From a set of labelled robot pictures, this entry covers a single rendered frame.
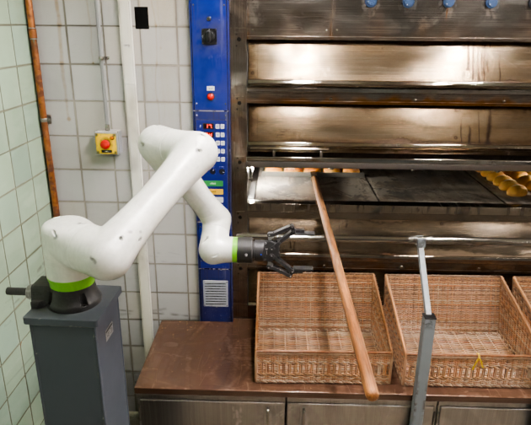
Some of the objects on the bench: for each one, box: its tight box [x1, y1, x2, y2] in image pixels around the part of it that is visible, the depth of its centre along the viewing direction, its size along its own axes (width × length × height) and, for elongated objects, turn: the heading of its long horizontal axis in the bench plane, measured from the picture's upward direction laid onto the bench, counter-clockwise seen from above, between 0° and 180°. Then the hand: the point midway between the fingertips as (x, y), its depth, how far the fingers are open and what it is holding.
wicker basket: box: [254, 272, 394, 385], centre depth 233 cm, size 49×56×28 cm
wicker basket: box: [384, 274, 531, 389], centre depth 232 cm, size 49×56×28 cm
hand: (310, 250), depth 191 cm, fingers open, 13 cm apart
